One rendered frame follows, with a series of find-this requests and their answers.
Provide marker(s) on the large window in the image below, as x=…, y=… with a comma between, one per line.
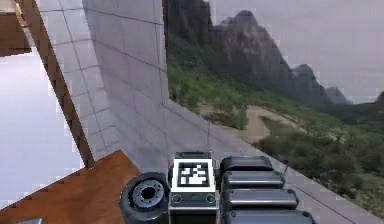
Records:
x=273, y=83

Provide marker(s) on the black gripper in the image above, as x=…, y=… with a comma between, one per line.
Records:
x=146, y=195

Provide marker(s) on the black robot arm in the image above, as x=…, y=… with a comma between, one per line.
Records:
x=256, y=198

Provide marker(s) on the brown wooden cupboard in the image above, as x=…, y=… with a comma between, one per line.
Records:
x=11, y=33

